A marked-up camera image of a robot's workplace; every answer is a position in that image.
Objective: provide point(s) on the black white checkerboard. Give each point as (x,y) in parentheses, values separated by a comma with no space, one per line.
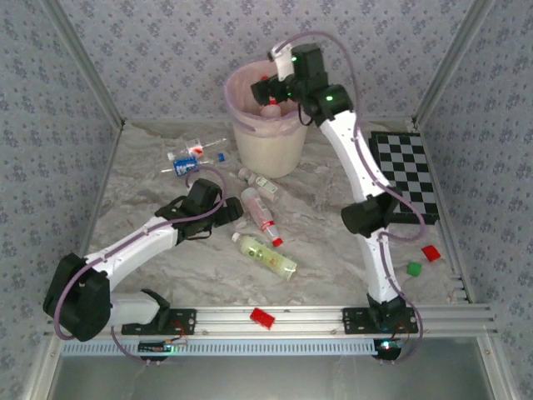
(410,166)

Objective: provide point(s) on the grey metal panel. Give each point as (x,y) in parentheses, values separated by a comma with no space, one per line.
(270,379)

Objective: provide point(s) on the bottle green white label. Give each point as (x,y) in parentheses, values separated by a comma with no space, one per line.
(266,185)

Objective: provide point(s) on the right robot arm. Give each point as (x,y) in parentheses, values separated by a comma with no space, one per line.
(354,158)

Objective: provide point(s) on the round black controller board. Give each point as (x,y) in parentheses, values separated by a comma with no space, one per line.
(387,349)

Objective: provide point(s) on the small green block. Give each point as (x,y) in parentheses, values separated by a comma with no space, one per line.
(414,269)

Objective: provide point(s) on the long red block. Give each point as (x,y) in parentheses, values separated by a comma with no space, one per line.
(262,318)

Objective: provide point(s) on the clear bottle red cap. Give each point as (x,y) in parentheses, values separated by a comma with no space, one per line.
(263,78)

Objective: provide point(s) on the long black controller board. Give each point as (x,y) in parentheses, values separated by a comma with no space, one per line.
(154,346)

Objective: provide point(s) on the aluminium side frame rail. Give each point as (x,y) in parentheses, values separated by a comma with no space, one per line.
(464,287)
(54,366)

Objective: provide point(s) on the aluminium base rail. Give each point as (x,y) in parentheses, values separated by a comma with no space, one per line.
(233,318)

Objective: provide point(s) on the pink plastic bin liner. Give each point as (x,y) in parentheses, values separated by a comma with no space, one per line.
(245,96)

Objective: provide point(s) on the yellow-green bottle white cap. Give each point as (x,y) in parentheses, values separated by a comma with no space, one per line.
(262,254)

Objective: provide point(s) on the small bottle green label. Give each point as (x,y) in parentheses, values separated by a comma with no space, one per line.
(248,177)

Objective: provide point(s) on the aluminium frame post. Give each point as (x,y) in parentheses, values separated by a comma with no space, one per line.
(83,62)
(454,62)

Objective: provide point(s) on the small red block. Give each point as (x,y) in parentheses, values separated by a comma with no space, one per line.
(431,253)

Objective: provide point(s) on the marble pattern table cover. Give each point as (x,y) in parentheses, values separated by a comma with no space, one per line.
(325,250)

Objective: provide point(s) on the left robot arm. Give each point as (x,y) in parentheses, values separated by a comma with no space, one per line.
(137,248)

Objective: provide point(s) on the crushed bottle blue label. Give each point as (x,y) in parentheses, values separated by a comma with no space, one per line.
(185,165)

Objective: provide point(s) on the pink bottle red cap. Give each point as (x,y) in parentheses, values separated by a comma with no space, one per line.
(258,208)

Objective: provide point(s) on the cream plastic waste bin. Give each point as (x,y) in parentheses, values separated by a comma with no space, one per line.
(266,154)

